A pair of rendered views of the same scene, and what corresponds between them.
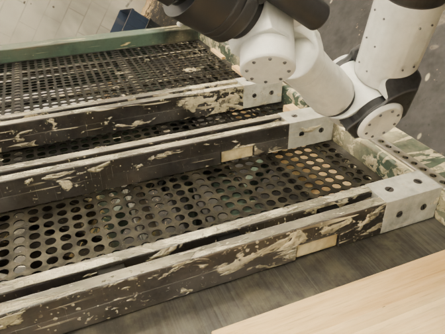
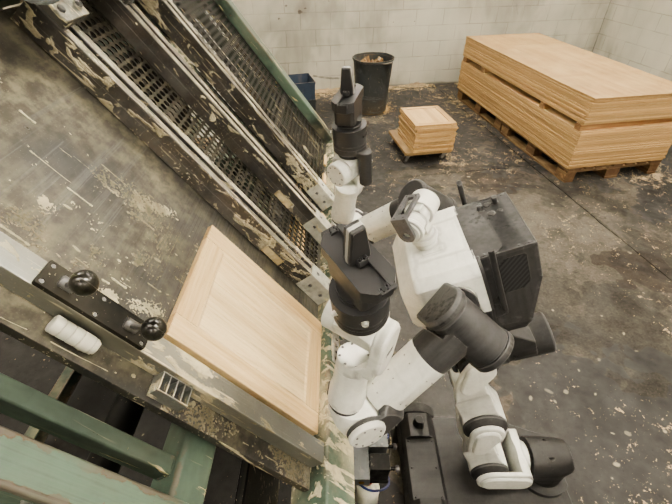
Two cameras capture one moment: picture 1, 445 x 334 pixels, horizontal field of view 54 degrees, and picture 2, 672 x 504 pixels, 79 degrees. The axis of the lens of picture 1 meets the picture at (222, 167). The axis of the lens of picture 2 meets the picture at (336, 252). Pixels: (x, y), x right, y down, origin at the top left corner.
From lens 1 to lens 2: 0.58 m
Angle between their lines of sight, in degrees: 14
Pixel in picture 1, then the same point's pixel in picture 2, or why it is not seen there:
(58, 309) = (175, 151)
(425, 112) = not seen: hidden behind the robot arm
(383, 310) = (268, 293)
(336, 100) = (341, 216)
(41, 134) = (221, 84)
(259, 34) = (345, 164)
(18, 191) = (194, 94)
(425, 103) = not seen: hidden behind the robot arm
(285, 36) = (351, 174)
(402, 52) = (375, 228)
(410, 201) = (319, 286)
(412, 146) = not seen: hidden behind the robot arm
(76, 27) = (274, 45)
